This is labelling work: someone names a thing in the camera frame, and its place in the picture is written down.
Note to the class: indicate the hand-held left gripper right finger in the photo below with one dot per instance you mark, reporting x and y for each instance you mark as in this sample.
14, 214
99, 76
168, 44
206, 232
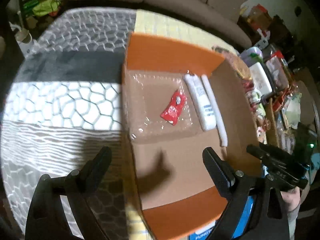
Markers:
216, 167

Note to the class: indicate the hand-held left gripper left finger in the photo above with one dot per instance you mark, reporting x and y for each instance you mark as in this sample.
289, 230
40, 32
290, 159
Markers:
98, 165

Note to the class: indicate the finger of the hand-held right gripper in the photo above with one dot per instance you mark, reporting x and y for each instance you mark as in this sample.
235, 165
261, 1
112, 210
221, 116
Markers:
275, 151
257, 153

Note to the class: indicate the orange cardboard box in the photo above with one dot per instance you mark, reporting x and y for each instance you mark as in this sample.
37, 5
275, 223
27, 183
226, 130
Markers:
180, 155

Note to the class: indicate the white plastic stick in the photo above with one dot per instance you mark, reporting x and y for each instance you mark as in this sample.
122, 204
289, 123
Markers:
215, 110

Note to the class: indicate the white tube with label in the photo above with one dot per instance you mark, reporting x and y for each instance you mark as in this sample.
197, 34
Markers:
200, 97

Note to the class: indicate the red snack packet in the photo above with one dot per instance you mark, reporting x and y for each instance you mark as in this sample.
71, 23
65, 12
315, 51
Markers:
173, 107

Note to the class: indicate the person's right forearm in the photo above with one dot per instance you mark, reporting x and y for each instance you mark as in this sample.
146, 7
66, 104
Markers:
292, 205

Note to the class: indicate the blue printed box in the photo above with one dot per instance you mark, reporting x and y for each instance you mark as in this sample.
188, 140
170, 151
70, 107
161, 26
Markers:
200, 233

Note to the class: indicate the white rectangular box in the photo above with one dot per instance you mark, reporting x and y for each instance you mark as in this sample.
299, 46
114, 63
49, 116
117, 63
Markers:
260, 80

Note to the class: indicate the grey white patterned blanket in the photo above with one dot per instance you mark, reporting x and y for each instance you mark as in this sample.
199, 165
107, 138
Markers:
62, 100

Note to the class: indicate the green plastic bag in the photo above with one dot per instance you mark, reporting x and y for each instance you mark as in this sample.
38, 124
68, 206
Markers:
42, 5

